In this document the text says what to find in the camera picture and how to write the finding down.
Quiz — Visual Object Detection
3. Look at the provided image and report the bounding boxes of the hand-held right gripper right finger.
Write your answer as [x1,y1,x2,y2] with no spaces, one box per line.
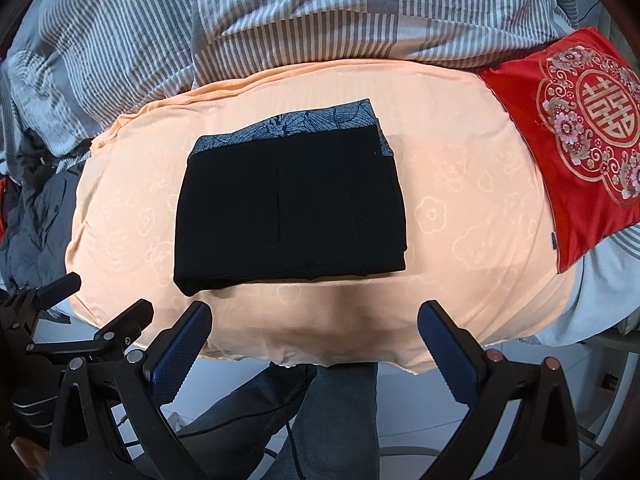
[417,300,581,480]

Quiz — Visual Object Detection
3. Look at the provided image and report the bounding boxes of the light blue bed sheet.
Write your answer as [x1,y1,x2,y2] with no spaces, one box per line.
[542,232,640,348]

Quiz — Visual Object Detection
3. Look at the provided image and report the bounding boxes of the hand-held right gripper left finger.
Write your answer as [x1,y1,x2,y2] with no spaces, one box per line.
[47,301,213,480]

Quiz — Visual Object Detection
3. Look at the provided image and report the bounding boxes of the grey white striped duvet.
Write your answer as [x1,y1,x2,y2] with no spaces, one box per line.
[0,0,601,161]

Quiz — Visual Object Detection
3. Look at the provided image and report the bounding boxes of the black pants with grey waistband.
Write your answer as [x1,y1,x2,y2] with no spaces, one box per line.
[172,98,407,297]

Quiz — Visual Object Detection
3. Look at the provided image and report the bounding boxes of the grey jacket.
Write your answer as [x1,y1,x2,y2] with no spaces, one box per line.
[0,130,101,306]

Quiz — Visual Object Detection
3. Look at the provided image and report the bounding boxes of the red embroidered cushion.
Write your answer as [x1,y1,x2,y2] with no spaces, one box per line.
[477,27,640,275]

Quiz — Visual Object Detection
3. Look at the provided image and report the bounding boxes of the peach blanket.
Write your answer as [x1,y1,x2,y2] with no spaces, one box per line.
[64,59,576,377]

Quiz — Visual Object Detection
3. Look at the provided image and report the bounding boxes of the black cable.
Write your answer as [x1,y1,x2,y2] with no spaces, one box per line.
[175,395,312,480]

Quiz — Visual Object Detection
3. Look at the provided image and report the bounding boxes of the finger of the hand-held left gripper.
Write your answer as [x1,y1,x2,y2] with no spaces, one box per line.
[86,298,155,357]
[12,272,82,312]

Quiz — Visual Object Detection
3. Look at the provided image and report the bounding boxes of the person's right leg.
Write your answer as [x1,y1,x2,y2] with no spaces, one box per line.
[291,362,380,480]

